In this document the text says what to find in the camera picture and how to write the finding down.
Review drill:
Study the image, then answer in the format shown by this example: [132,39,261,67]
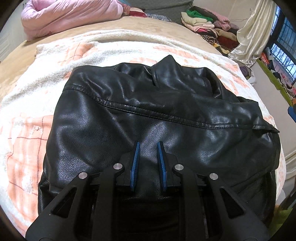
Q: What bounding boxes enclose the red dark clothes by quilt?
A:
[117,0,173,22]

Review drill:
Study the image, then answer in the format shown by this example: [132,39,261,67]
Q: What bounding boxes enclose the cream satin curtain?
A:
[228,0,277,67]

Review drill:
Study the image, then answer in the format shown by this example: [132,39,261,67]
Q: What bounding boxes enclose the white wardrobe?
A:
[0,6,26,62]

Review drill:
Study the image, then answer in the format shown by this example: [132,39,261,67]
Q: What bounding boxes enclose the window with grille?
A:
[268,6,295,86]

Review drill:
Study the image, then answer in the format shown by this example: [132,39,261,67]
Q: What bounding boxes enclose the white orange patterned blanket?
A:
[1,29,275,235]

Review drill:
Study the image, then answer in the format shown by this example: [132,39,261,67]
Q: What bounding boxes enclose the tan bed cover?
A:
[1,16,220,98]

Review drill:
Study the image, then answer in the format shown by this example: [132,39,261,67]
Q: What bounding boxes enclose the pink quilt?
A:
[21,0,130,41]

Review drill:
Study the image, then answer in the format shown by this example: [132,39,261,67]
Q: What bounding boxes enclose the black leather jacket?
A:
[38,56,280,225]

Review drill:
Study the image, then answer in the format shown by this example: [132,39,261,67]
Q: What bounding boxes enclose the grey headboard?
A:
[127,0,193,24]

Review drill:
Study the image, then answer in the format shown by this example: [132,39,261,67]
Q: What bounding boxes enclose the pile of folded clothes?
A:
[181,6,239,57]

